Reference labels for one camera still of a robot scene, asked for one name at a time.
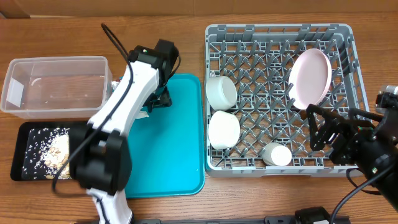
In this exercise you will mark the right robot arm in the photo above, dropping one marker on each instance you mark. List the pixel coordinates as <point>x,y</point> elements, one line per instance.
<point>367,140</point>

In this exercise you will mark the grey bowl with peanuts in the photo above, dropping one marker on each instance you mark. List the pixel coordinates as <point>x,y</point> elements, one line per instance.
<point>221,93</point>

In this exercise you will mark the spilled rice and peanuts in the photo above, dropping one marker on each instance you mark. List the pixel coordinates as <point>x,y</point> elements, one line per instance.
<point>46,151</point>

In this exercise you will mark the grey dishwasher rack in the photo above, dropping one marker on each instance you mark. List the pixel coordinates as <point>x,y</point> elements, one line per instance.
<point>258,58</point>

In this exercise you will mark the cream bowl with peanuts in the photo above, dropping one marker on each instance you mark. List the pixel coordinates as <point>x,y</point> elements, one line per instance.
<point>223,130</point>

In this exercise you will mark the pink round plate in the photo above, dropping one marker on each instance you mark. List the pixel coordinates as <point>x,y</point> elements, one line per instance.
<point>311,78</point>

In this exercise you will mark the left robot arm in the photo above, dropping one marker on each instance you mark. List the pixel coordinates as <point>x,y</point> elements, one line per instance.
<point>99,152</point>

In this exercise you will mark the teal plastic tray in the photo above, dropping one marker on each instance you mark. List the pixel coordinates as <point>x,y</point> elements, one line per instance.
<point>167,147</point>

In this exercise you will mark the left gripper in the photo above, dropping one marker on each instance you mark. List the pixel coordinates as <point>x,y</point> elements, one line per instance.
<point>164,99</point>

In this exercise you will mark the white paper cup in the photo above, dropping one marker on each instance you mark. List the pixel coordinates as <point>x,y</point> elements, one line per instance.
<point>275,154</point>

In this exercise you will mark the red wrapper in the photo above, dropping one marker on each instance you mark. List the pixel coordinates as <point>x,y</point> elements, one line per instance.
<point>114,84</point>

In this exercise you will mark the white paper napkin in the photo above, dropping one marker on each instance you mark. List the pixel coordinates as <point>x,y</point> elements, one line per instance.
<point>142,114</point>

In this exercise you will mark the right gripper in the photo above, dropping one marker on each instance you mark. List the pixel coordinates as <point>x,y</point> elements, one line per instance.
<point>341,152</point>

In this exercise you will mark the clear plastic bin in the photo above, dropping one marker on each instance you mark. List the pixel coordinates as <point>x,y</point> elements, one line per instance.
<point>56,87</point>

